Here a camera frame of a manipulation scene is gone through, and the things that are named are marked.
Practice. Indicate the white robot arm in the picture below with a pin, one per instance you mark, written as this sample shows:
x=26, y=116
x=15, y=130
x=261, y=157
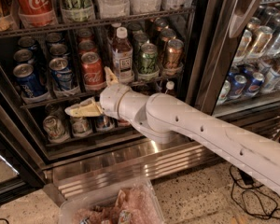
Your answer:
x=160, y=117

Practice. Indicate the pepsi can back left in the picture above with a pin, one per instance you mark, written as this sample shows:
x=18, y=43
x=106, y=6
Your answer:
x=28, y=42

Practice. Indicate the pepsi can behind door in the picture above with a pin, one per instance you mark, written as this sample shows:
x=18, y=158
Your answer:
x=237, y=85

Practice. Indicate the clear plastic bin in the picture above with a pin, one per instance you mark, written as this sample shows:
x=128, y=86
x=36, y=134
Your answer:
x=127, y=202

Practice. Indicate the green can front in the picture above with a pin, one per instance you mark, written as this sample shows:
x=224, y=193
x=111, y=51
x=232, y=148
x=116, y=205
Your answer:
x=147, y=58

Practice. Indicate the tea bottle bottom shelf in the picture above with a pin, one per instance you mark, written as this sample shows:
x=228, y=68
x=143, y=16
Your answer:
x=170, y=88

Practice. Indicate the tall green can top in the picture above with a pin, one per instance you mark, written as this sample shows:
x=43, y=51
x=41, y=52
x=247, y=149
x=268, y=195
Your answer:
x=77, y=10

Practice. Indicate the red coke can back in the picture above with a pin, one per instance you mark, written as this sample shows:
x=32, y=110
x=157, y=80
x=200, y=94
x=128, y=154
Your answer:
x=84, y=34

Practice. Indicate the copper can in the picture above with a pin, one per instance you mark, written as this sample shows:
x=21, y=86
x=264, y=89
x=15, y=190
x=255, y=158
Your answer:
x=159, y=24
x=165, y=35
x=173, y=53

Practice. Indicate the red coke can front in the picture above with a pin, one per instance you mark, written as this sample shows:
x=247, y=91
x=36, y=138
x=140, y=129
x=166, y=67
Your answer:
x=92, y=71

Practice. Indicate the red coke can middle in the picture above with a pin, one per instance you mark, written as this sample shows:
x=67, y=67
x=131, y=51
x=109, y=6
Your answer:
x=86, y=46

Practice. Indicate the green can middle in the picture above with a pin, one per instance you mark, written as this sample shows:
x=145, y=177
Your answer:
x=139, y=40

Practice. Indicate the copper can front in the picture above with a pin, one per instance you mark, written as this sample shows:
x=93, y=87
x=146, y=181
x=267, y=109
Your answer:
x=173, y=53

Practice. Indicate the pepsi can back row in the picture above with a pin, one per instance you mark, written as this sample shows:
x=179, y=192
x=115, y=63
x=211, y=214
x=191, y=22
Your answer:
x=54, y=38

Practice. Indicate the copper can back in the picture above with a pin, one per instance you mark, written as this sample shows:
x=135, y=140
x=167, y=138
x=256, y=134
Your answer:
x=159, y=24

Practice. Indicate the pepsi can second row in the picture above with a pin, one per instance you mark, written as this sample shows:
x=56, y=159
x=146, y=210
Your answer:
x=59, y=51

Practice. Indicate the copper can middle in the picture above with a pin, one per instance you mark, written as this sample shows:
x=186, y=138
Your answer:
x=165, y=35

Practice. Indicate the tall red coke can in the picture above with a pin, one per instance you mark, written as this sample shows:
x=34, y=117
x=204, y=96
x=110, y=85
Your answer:
x=36, y=13

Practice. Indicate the blue pepsi can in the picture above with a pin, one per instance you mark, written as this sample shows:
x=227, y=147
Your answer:
x=29, y=80
x=62, y=73

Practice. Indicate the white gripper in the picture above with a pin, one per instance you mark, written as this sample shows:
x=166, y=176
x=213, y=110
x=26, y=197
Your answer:
x=111, y=98

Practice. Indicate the blue pepsi can front left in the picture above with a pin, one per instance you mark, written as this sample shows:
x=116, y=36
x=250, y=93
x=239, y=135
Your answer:
x=29, y=80

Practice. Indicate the white green can bottom left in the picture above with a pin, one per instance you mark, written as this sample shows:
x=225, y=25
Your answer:
x=55, y=129

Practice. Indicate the glass fridge door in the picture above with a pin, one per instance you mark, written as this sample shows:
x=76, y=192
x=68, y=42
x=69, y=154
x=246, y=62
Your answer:
x=214, y=55

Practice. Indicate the iced tea bottle white cap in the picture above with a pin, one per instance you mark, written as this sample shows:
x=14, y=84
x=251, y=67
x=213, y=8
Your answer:
x=122, y=54

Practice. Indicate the fridge door handle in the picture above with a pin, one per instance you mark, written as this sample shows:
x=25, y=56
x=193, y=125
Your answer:
x=242, y=12

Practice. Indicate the white green can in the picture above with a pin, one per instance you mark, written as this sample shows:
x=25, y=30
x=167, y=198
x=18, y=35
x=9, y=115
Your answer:
x=80, y=126
x=55, y=129

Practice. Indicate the blue can bottom shelf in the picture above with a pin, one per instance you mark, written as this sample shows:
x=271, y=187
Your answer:
x=103, y=123

